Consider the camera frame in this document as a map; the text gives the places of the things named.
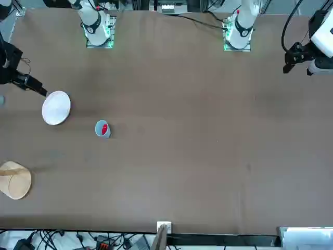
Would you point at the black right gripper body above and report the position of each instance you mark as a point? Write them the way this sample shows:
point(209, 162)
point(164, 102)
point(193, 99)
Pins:
point(7, 62)

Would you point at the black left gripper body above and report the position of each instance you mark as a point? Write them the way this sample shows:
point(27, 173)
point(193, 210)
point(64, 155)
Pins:
point(303, 50)

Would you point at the blue plastic cup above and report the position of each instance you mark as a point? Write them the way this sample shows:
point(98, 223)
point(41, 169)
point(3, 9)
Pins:
point(100, 131)

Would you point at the red block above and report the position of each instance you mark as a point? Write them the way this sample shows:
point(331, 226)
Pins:
point(104, 129)

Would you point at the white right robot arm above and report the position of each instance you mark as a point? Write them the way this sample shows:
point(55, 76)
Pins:
point(92, 23)

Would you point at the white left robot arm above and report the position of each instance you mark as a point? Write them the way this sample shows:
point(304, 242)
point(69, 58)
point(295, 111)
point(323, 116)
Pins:
point(243, 28)

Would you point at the pink plate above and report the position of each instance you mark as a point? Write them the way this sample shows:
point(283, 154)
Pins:
point(56, 108)

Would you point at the wooden cup rack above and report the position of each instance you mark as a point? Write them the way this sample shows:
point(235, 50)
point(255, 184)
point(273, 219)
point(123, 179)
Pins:
point(17, 182)

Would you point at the small black power adapter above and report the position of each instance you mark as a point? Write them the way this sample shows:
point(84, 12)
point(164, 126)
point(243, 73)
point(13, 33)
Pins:
point(23, 245)

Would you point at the orange black device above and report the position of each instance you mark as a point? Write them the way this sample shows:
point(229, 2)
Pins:
point(102, 246)

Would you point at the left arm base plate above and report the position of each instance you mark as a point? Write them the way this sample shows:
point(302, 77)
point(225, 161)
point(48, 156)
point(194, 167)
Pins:
point(247, 49)

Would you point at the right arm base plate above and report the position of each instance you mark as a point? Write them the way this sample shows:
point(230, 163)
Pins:
point(111, 44)

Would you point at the aluminium post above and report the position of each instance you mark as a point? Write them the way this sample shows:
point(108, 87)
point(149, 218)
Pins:
point(160, 239)

